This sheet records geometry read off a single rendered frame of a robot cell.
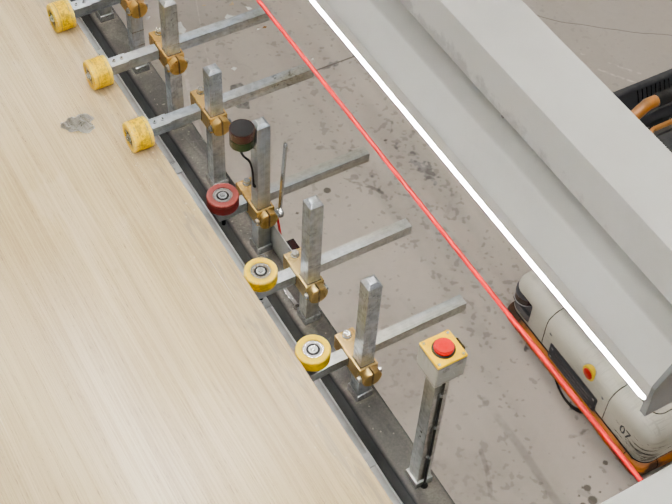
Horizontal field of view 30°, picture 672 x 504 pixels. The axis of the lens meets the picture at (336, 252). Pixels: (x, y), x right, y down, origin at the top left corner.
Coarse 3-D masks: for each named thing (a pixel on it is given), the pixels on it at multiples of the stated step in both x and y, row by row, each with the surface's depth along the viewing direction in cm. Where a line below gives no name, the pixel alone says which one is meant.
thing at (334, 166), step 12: (348, 156) 323; (360, 156) 323; (312, 168) 319; (324, 168) 320; (336, 168) 321; (348, 168) 323; (288, 180) 317; (300, 180) 317; (312, 180) 319; (276, 192) 315; (288, 192) 317; (240, 204) 311; (216, 216) 311; (228, 216) 311
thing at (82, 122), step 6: (78, 114) 322; (84, 114) 320; (66, 120) 320; (72, 120) 319; (78, 120) 319; (84, 120) 320; (90, 120) 321; (66, 126) 318; (72, 126) 318; (78, 126) 318; (84, 126) 318; (90, 126) 319; (84, 132) 318
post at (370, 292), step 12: (372, 276) 264; (360, 288) 266; (372, 288) 263; (360, 300) 269; (372, 300) 266; (360, 312) 272; (372, 312) 270; (360, 324) 274; (372, 324) 273; (360, 336) 277; (372, 336) 277; (360, 348) 280; (372, 348) 281; (360, 360) 283; (372, 360) 286; (360, 384) 291
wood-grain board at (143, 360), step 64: (0, 0) 348; (0, 64) 332; (64, 64) 333; (0, 128) 318; (0, 192) 305; (64, 192) 306; (128, 192) 307; (0, 256) 293; (64, 256) 294; (128, 256) 294; (192, 256) 295; (0, 320) 282; (64, 320) 282; (128, 320) 283; (192, 320) 284; (256, 320) 284; (0, 384) 271; (64, 384) 272; (128, 384) 273; (192, 384) 273; (256, 384) 274; (0, 448) 262; (64, 448) 262; (128, 448) 263; (192, 448) 263; (256, 448) 264; (320, 448) 265
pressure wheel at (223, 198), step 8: (216, 184) 309; (224, 184) 309; (208, 192) 307; (216, 192) 307; (224, 192) 306; (232, 192) 307; (208, 200) 305; (216, 200) 306; (224, 200) 306; (232, 200) 306; (208, 208) 307; (216, 208) 305; (224, 208) 305; (232, 208) 306; (224, 224) 315
